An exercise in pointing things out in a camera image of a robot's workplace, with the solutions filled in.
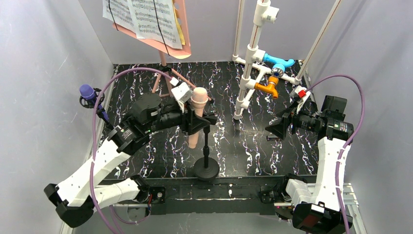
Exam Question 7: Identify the pink microphone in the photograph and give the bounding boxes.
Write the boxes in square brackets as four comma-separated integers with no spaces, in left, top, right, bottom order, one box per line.
[188,87,208,149]

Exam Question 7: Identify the black round-base mic stand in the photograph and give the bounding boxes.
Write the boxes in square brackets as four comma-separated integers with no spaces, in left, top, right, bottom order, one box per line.
[193,126,220,181]

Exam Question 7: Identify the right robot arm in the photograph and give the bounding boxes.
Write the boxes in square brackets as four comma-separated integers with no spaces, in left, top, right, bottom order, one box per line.
[260,96,354,234]

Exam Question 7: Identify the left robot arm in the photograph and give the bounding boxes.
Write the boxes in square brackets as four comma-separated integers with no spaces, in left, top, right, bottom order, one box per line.
[44,93,217,228]

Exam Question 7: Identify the small black comb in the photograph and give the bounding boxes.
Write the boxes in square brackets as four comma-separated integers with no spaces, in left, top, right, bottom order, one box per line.
[266,136,283,142]

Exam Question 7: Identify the orange faucet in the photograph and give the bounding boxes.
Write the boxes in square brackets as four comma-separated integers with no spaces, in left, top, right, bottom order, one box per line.
[254,76,279,99]

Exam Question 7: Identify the blue faucet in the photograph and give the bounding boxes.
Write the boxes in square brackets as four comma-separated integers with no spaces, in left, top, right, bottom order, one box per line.
[262,53,295,78]

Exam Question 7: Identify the pink music stand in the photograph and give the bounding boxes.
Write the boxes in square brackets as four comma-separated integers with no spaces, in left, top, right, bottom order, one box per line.
[113,0,196,97]

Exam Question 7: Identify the black tripod mic stand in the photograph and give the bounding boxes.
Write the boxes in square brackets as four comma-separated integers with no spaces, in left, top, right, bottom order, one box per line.
[79,88,113,130]

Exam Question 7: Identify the purple microphone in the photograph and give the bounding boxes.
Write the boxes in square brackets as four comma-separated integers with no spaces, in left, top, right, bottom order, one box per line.
[79,84,96,101]

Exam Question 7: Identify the sheet music pages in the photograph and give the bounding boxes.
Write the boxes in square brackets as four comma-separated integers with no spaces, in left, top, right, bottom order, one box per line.
[102,0,186,49]

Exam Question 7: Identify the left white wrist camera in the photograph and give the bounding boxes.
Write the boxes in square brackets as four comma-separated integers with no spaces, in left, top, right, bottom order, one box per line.
[169,77,192,106]

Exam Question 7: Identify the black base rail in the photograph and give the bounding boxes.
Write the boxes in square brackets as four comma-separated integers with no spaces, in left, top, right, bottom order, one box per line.
[94,174,359,216]

